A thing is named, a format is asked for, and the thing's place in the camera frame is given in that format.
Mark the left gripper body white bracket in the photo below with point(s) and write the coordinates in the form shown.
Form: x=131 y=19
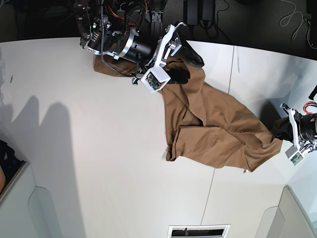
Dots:
x=304 y=127

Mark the brown t-shirt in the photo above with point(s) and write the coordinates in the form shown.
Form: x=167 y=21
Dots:
x=210 y=126

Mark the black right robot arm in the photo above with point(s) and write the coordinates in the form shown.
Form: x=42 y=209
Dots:
x=129 y=38

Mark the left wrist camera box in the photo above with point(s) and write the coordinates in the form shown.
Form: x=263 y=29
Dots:
x=294 y=155

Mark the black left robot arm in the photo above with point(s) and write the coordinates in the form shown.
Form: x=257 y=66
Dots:
x=297 y=128

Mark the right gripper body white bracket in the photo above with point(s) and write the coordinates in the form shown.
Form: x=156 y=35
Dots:
x=169 y=45

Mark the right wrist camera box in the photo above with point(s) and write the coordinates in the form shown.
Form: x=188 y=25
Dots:
x=155 y=79

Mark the aluminium frame post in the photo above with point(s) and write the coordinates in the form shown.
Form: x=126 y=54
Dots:
x=155 y=16

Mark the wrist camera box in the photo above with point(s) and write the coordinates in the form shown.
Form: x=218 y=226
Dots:
x=294 y=155
x=155 y=79

